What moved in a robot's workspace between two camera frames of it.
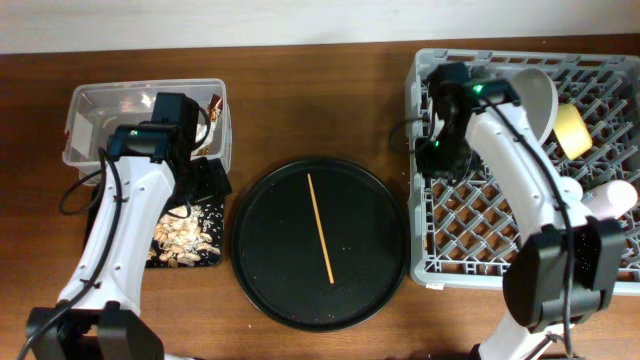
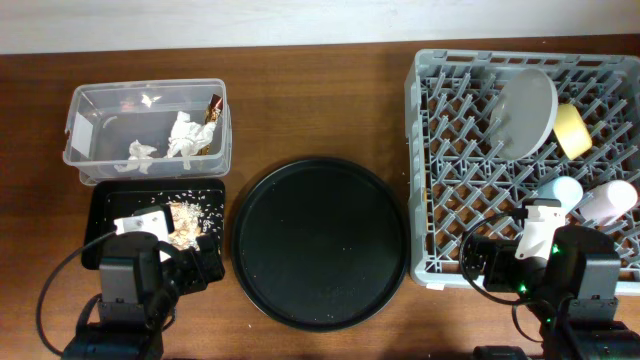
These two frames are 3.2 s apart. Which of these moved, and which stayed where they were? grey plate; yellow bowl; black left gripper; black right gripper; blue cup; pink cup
Moved: black right gripper; black left gripper
Stayed: grey plate; blue cup; pink cup; yellow bowl
